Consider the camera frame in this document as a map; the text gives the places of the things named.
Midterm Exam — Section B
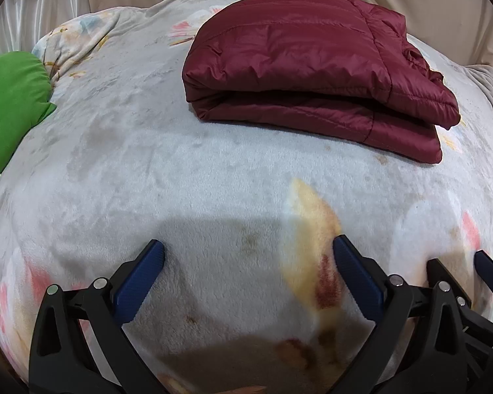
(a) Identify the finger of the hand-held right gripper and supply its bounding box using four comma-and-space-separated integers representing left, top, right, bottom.
474, 250, 493, 297
426, 258, 493, 337

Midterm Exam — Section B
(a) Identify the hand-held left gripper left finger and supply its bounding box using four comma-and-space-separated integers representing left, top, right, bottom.
29, 239, 166, 394

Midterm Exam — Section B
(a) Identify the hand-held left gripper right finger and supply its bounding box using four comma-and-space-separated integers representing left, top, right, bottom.
332, 235, 477, 394

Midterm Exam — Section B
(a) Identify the maroon puffer jacket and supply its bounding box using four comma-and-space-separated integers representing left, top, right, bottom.
181, 0, 461, 164

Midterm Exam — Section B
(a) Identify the floral fleece blanket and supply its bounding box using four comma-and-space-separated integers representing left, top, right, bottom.
0, 0, 493, 394

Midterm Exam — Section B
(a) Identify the green cloth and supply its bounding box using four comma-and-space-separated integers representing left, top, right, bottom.
0, 51, 57, 195

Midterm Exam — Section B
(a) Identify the white curtain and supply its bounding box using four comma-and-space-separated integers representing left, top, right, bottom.
0, 0, 91, 64

